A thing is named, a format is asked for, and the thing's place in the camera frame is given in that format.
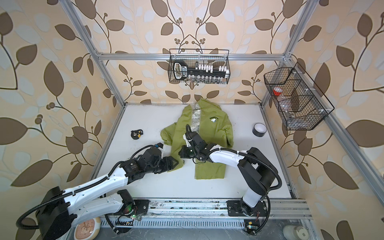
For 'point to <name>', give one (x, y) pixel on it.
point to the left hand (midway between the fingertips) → (177, 163)
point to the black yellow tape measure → (136, 134)
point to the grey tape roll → (259, 129)
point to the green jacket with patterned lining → (206, 118)
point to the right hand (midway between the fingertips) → (178, 154)
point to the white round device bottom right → (291, 232)
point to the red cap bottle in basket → (277, 91)
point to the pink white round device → (87, 230)
